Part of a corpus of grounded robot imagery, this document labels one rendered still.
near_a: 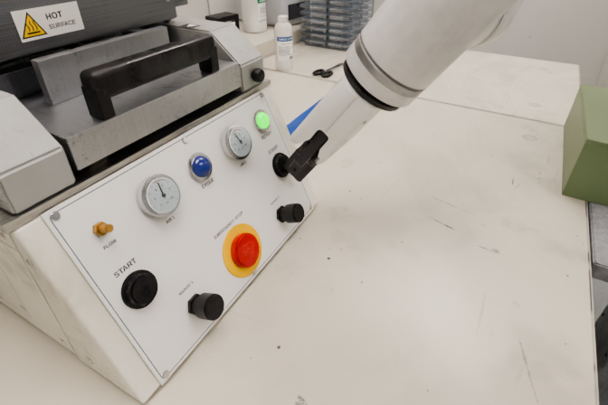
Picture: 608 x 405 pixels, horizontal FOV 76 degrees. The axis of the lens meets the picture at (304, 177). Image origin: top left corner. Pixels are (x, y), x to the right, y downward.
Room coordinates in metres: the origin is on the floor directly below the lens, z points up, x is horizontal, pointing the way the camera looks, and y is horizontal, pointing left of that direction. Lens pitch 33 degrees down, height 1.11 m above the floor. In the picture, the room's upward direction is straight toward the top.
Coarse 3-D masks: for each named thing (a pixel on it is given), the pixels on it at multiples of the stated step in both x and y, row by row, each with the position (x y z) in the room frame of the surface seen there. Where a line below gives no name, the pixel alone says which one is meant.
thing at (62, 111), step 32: (160, 32) 0.45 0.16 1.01; (32, 64) 0.33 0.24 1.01; (64, 64) 0.35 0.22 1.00; (96, 64) 0.37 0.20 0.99; (224, 64) 0.45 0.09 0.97; (32, 96) 0.35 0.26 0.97; (64, 96) 0.34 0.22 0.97; (128, 96) 0.35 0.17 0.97; (160, 96) 0.35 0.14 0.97; (192, 96) 0.38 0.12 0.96; (64, 128) 0.28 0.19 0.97; (96, 128) 0.29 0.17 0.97; (128, 128) 0.31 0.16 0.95; (96, 160) 0.28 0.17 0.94
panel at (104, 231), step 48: (192, 144) 0.36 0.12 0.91; (96, 192) 0.26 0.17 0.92; (192, 192) 0.33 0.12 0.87; (240, 192) 0.37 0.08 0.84; (288, 192) 0.43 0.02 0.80; (96, 240) 0.24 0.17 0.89; (144, 240) 0.26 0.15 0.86; (192, 240) 0.29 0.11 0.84; (96, 288) 0.21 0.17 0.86; (192, 288) 0.26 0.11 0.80; (240, 288) 0.30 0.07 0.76; (144, 336) 0.21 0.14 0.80; (192, 336) 0.23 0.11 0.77
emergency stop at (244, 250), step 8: (240, 240) 0.32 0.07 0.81; (248, 240) 0.33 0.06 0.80; (256, 240) 0.34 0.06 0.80; (232, 248) 0.32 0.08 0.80; (240, 248) 0.32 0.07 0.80; (248, 248) 0.33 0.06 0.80; (256, 248) 0.33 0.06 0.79; (232, 256) 0.31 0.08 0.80; (240, 256) 0.31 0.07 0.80; (248, 256) 0.32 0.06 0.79; (256, 256) 0.33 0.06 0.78; (240, 264) 0.31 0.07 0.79; (248, 264) 0.31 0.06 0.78
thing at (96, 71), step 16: (160, 48) 0.37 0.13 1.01; (176, 48) 0.38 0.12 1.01; (192, 48) 0.39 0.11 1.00; (208, 48) 0.41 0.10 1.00; (112, 64) 0.32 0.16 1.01; (128, 64) 0.33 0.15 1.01; (144, 64) 0.34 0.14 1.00; (160, 64) 0.36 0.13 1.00; (176, 64) 0.37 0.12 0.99; (192, 64) 0.39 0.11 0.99; (208, 64) 0.42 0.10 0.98; (96, 80) 0.30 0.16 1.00; (112, 80) 0.31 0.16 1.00; (128, 80) 0.32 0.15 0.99; (144, 80) 0.34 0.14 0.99; (96, 96) 0.30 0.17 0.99; (112, 96) 0.31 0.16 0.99; (96, 112) 0.30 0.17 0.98; (112, 112) 0.30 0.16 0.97
